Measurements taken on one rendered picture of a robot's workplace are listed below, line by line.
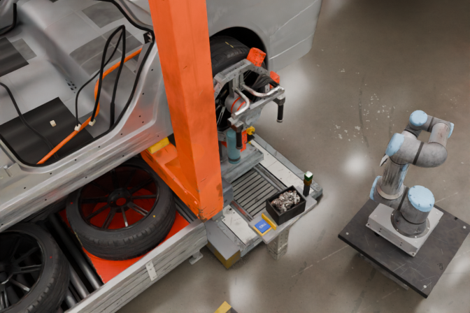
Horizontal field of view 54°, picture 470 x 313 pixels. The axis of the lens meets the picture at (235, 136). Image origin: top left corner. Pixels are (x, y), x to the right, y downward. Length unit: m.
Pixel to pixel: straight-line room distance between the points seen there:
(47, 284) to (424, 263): 2.14
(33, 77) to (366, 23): 3.44
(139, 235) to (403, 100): 2.65
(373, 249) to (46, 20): 2.73
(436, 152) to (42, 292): 2.13
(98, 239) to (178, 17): 1.54
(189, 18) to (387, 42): 3.46
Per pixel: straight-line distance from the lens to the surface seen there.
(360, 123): 4.06
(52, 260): 2.85
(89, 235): 2.86
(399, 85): 4.51
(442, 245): 3.12
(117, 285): 2.81
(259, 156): 3.49
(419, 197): 2.80
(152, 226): 2.80
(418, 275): 2.97
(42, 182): 2.64
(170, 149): 2.90
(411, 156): 2.27
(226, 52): 2.75
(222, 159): 3.38
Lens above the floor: 2.83
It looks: 47 degrees down
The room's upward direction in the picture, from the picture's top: 3 degrees counter-clockwise
